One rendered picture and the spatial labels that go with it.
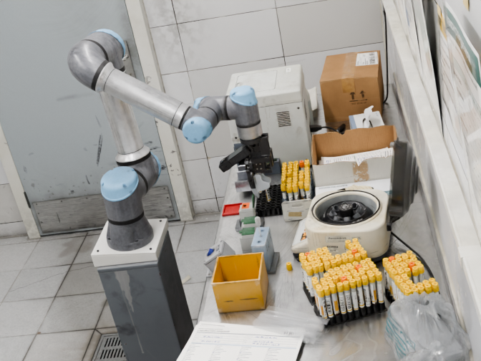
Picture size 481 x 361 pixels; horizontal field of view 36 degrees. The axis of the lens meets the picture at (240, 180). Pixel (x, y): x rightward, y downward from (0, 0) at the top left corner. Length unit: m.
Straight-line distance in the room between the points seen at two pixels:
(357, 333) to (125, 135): 0.97
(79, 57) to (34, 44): 1.93
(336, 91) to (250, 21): 1.03
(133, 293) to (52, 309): 1.55
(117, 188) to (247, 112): 0.46
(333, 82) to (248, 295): 1.24
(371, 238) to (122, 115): 0.86
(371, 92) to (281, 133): 0.49
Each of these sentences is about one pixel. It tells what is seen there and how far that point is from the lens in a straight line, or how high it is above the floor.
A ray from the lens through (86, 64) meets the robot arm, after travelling 2.20.
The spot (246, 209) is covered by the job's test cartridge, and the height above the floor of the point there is 0.95.
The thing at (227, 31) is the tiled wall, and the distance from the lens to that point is 3.95.
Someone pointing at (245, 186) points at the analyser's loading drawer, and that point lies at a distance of 2.60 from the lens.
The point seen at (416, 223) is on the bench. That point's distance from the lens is 2.33.
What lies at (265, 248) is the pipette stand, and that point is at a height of 0.96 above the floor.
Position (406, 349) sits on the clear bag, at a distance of 1.75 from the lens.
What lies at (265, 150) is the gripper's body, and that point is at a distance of 2.27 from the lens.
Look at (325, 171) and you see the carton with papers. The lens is 2.42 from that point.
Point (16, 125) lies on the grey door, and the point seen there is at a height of 0.73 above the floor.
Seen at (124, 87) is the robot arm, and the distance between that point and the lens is 2.17.
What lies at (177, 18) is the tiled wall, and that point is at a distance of 3.97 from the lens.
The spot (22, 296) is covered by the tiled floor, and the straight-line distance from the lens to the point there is 4.17.
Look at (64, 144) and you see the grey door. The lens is 4.32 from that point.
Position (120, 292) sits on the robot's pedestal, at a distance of 2.46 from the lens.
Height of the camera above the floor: 2.09
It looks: 26 degrees down
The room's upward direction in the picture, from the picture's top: 12 degrees counter-clockwise
